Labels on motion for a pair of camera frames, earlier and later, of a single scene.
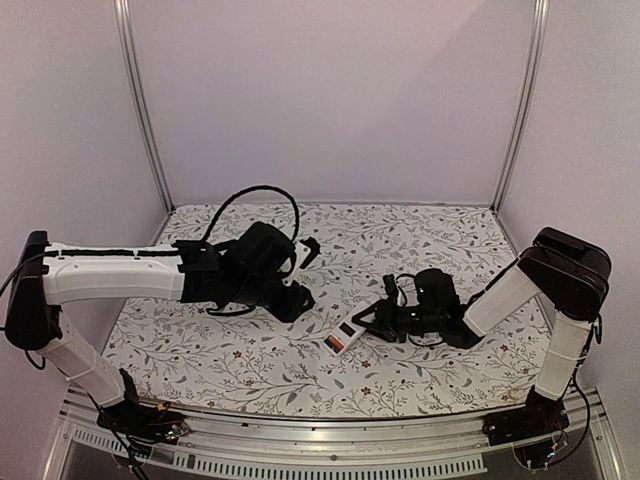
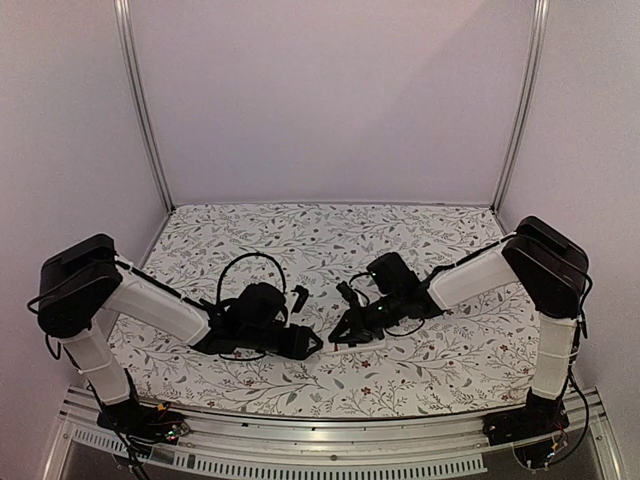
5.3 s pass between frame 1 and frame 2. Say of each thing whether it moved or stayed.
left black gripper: moved
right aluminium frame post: stayed
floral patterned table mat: stayed
